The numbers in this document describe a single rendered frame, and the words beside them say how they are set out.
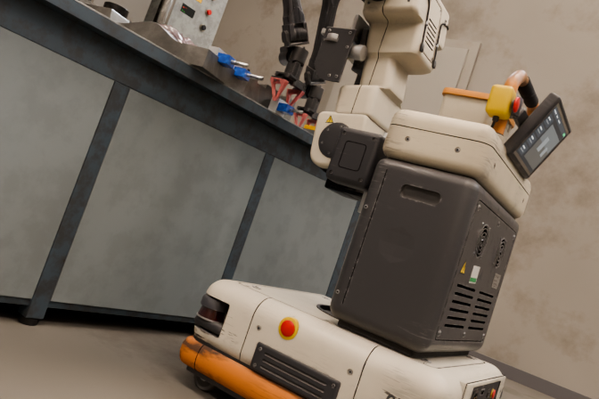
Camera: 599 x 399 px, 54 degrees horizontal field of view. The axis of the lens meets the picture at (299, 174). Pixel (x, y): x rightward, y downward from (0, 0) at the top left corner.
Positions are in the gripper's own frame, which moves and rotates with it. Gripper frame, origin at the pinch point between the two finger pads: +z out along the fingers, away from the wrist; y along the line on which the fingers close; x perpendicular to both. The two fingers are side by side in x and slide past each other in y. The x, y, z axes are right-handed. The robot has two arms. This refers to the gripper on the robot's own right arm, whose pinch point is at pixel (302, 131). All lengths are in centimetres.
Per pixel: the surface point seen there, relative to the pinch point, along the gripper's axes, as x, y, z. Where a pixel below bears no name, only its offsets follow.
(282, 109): 26, 44, 2
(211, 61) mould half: 28, 80, 0
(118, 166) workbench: 20, 92, 37
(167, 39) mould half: 14, 88, -2
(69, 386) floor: 57, 110, 82
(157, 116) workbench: 19, 85, 20
